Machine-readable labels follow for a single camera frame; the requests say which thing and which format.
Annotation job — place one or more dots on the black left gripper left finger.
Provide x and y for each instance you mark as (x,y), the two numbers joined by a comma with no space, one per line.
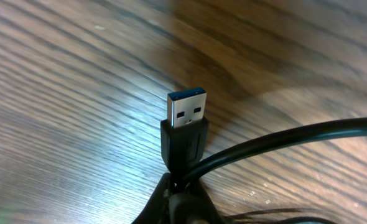
(156,209)

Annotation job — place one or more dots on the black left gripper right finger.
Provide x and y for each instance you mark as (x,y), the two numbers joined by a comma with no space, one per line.
(206,210)

